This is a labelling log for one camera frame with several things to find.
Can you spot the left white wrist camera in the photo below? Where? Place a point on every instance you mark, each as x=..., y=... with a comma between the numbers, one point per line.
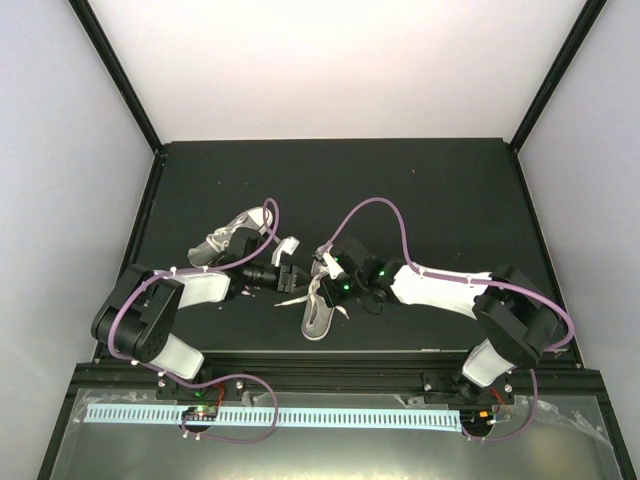
x=286, y=246

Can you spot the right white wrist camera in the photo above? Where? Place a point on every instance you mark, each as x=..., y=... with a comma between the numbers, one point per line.
x=326, y=263

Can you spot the right black frame post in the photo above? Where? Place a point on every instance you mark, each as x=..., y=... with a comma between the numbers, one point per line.
x=574, y=40

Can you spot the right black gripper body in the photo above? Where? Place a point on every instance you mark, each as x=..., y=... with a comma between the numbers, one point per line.
x=336, y=297

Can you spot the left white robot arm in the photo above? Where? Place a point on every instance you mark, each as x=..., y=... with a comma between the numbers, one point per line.
x=138, y=316

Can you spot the black frame post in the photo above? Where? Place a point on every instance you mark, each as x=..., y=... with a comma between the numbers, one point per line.
x=574, y=40
x=109, y=58

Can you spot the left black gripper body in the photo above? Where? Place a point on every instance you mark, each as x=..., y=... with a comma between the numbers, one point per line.
x=283, y=288

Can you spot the grey sneaker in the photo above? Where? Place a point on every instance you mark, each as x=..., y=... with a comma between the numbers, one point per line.
x=215, y=244
x=317, y=316

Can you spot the left black frame post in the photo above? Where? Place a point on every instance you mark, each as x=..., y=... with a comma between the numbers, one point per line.
x=109, y=58

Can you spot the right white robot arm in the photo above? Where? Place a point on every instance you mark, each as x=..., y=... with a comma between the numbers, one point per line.
x=518, y=326

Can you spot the left small circuit board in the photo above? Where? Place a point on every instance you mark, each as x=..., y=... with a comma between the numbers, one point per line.
x=200, y=413

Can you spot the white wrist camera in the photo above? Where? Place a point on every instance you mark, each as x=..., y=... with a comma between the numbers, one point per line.
x=286, y=246
x=326, y=263

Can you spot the white slotted cable duct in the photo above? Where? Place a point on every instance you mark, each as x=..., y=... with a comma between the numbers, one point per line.
x=231, y=416

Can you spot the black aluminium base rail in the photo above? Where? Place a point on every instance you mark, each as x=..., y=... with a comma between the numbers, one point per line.
x=435, y=377

